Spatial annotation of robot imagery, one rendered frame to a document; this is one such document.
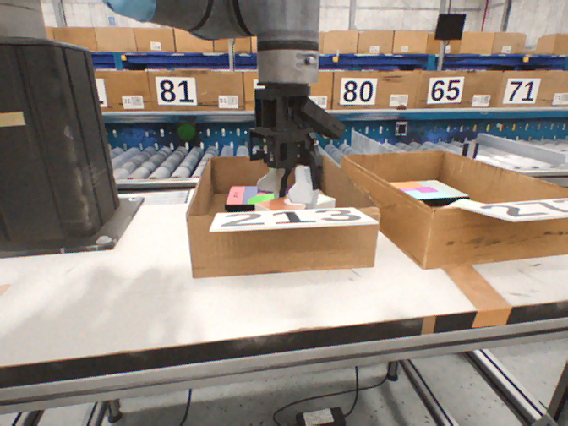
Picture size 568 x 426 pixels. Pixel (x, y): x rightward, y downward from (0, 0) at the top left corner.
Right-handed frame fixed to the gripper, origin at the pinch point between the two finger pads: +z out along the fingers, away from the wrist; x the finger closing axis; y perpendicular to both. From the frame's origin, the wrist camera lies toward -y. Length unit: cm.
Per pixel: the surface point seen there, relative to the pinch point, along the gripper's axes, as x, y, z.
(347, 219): 17.9, 7.9, -5.3
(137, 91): -114, -14, -15
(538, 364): 29, -101, 81
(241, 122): -88, -47, -3
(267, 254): 6.6, 11.7, 3.0
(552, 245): 32.2, -26.9, 4.1
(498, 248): 27.2, -18.0, 3.7
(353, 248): 13.8, 0.8, 2.8
